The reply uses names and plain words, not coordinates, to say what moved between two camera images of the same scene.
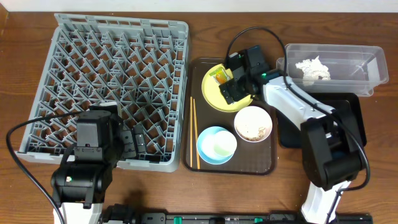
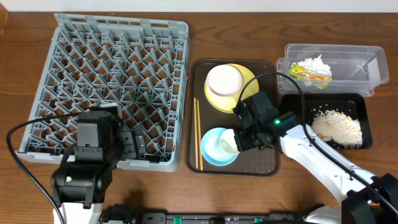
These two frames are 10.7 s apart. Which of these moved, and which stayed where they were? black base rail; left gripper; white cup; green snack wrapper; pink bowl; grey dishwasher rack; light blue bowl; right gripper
Moved: right gripper; pink bowl; green snack wrapper; white cup; light blue bowl
Stayed: grey dishwasher rack; left gripper; black base rail
